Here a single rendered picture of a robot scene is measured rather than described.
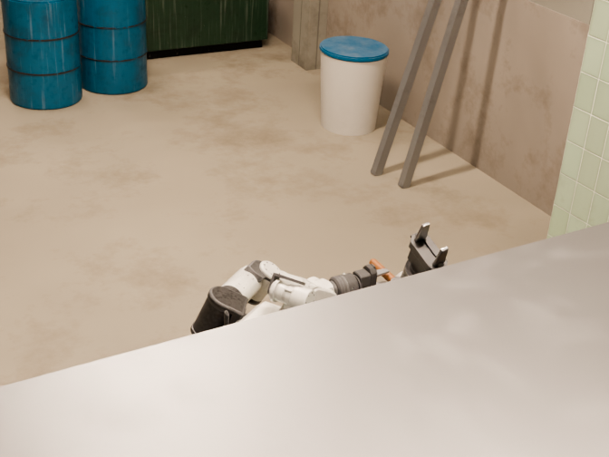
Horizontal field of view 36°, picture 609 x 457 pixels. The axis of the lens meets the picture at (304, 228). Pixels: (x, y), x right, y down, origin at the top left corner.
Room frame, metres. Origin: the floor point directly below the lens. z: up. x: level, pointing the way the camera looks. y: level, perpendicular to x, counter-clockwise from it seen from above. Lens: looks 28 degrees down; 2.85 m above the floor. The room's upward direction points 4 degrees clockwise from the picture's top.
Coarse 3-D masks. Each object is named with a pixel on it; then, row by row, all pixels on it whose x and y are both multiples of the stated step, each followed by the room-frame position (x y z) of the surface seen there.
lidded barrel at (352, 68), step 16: (320, 48) 6.99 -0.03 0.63; (336, 48) 6.96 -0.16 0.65; (352, 48) 6.98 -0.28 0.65; (368, 48) 7.01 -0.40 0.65; (384, 48) 7.04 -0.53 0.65; (336, 64) 6.83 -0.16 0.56; (352, 64) 6.78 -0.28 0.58; (368, 64) 6.80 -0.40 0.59; (384, 64) 6.94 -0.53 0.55; (336, 80) 6.83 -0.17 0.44; (352, 80) 6.79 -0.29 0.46; (368, 80) 6.82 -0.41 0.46; (336, 96) 6.83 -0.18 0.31; (352, 96) 6.80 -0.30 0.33; (368, 96) 6.83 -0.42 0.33; (336, 112) 6.84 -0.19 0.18; (352, 112) 6.81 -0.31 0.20; (368, 112) 6.85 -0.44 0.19; (336, 128) 6.84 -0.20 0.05; (352, 128) 6.82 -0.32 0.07; (368, 128) 6.88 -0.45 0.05
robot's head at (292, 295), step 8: (280, 280) 2.19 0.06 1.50; (280, 288) 2.16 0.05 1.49; (288, 288) 2.15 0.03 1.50; (296, 288) 2.15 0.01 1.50; (304, 288) 2.15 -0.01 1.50; (272, 296) 2.15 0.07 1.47; (280, 296) 2.15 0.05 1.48; (288, 296) 2.14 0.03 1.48; (296, 296) 2.13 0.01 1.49; (304, 296) 2.12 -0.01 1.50; (312, 296) 2.15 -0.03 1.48; (288, 304) 2.14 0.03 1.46; (296, 304) 2.12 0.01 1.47
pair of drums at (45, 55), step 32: (32, 0) 6.99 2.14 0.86; (64, 0) 7.08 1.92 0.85; (96, 0) 7.37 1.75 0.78; (128, 0) 7.43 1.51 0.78; (32, 32) 6.94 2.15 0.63; (64, 32) 7.05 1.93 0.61; (96, 32) 7.37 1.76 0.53; (128, 32) 7.43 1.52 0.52; (32, 64) 6.94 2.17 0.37; (64, 64) 7.04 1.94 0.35; (96, 64) 7.37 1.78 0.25; (128, 64) 7.42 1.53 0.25; (32, 96) 6.94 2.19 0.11; (64, 96) 7.02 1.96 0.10
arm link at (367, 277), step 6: (372, 264) 2.73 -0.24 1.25; (360, 270) 2.71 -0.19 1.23; (366, 270) 2.72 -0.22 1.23; (372, 270) 2.70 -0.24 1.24; (342, 276) 2.67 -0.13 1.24; (348, 276) 2.67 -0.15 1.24; (354, 276) 2.70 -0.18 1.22; (360, 276) 2.68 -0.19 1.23; (366, 276) 2.69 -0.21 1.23; (372, 276) 2.69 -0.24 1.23; (348, 282) 2.65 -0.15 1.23; (354, 282) 2.66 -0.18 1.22; (360, 282) 2.67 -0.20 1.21; (366, 282) 2.69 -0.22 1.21; (372, 282) 2.69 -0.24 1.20; (348, 288) 2.63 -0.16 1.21; (354, 288) 2.64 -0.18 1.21; (360, 288) 2.66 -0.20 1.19
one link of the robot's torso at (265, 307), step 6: (258, 306) 2.22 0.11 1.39; (264, 306) 2.22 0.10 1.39; (270, 306) 2.22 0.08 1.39; (276, 306) 2.22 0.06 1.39; (252, 312) 2.19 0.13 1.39; (258, 312) 2.19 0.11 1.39; (264, 312) 2.19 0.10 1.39; (270, 312) 2.19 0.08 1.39; (228, 318) 2.12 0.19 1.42; (246, 318) 2.16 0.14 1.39; (228, 324) 2.12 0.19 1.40
